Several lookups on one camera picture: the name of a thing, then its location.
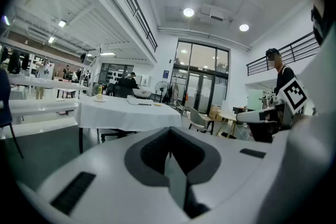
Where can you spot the white shelving unit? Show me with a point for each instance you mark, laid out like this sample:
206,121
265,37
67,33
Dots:
39,84

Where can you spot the layered cake slice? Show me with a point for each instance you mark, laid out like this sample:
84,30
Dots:
99,96

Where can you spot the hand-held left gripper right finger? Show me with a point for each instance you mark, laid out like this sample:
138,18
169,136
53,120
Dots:
236,178

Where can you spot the black balcony railing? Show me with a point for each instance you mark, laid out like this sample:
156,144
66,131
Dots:
131,2
288,56

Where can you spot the cardboard box pile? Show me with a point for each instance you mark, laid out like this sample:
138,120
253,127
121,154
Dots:
215,112

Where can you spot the white plate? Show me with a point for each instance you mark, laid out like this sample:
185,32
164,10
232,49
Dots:
99,100

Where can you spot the white portable induction cooktop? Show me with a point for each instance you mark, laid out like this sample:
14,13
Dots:
136,101

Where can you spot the round ceiling light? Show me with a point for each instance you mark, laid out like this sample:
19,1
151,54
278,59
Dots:
188,12
244,27

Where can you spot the glass entrance door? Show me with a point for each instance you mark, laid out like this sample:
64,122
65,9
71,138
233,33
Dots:
199,78

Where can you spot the ceiling air conditioner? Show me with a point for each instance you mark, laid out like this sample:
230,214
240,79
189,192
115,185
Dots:
215,13

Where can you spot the grey chair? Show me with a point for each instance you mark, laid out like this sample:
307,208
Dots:
197,119

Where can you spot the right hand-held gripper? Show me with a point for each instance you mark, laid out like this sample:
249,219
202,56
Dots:
292,97

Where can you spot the yellow oil bottle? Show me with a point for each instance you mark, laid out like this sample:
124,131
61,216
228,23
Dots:
100,89

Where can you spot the round wooden table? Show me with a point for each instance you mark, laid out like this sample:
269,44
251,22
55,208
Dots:
227,116

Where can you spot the blue chair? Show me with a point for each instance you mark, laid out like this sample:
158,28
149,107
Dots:
5,102

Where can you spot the hanging dark clothes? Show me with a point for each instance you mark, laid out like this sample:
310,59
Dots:
14,60

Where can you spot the table with white tablecloth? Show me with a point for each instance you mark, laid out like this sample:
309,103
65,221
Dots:
118,115

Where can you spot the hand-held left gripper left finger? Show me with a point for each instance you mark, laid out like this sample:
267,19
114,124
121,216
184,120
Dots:
105,178

